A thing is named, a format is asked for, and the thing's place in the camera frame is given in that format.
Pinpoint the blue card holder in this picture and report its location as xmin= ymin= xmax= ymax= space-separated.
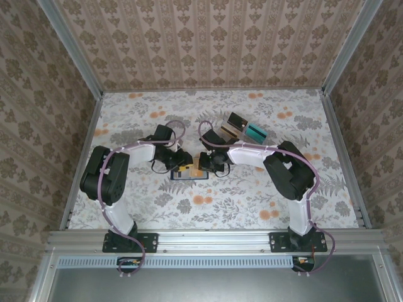
xmin=169 ymin=169 xmax=210 ymax=181

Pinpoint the striped gold grey card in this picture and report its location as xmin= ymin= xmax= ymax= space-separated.
xmin=220 ymin=123 xmax=242 ymax=141

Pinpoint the clear acrylic card organizer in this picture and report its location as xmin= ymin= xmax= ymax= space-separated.
xmin=219 ymin=111 xmax=271 ymax=144

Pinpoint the black credit card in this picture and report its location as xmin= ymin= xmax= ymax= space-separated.
xmin=227 ymin=112 xmax=250 ymax=130

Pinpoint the teal credit card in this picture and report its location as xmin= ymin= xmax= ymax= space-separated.
xmin=246 ymin=123 xmax=270 ymax=142

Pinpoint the floral print tablecloth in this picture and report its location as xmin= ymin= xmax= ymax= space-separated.
xmin=67 ymin=89 xmax=360 ymax=230

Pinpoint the aluminium mounting beam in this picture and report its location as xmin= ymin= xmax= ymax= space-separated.
xmin=47 ymin=229 xmax=388 ymax=252

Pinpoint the small controller board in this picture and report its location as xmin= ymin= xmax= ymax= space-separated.
xmin=291 ymin=256 xmax=315 ymax=272
xmin=116 ymin=256 xmax=142 ymax=273

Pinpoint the grey metal panel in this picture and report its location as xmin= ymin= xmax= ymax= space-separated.
xmin=47 ymin=267 xmax=383 ymax=302

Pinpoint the thin black left camera cable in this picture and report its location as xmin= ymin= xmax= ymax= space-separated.
xmin=149 ymin=158 xmax=171 ymax=174

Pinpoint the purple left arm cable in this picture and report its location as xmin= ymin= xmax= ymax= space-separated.
xmin=99 ymin=120 xmax=186 ymax=279

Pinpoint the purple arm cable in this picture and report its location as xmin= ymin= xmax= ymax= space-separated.
xmin=99 ymin=120 xmax=186 ymax=279
xmin=197 ymin=120 xmax=336 ymax=277

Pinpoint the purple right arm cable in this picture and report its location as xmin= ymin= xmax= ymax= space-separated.
xmin=197 ymin=120 xmax=336 ymax=277

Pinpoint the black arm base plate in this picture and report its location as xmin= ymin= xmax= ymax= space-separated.
xmin=270 ymin=232 xmax=328 ymax=254
xmin=102 ymin=232 xmax=158 ymax=254

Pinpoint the aluminium side rail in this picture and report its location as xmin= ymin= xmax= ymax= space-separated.
xmin=319 ymin=89 xmax=372 ymax=230
xmin=59 ymin=91 xmax=105 ymax=230

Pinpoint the slotted grey cable duct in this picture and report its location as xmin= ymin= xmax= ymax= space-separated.
xmin=58 ymin=256 xmax=311 ymax=269

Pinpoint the aluminium frame post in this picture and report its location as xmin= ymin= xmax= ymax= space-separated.
xmin=321 ymin=0 xmax=383 ymax=97
xmin=37 ymin=0 xmax=105 ymax=97

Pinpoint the aluminium lower frame bar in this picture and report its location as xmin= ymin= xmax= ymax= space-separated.
xmin=371 ymin=251 xmax=396 ymax=302
xmin=27 ymin=251 xmax=62 ymax=302

